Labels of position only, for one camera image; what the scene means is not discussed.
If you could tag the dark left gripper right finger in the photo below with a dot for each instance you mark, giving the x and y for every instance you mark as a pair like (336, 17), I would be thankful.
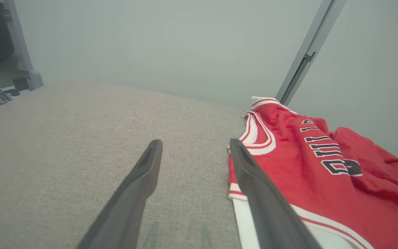
(268, 207)

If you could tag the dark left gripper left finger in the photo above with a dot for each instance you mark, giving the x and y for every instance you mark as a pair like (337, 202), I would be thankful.
(130, 200)

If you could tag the red basketball jersey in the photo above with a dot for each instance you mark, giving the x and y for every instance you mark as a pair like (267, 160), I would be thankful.
(288, 166)

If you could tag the black power adapter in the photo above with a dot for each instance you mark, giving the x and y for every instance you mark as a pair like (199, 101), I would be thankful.
(21, 84)

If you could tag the grey partition post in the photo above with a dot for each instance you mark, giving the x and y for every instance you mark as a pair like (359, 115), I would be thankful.
(309, 52)

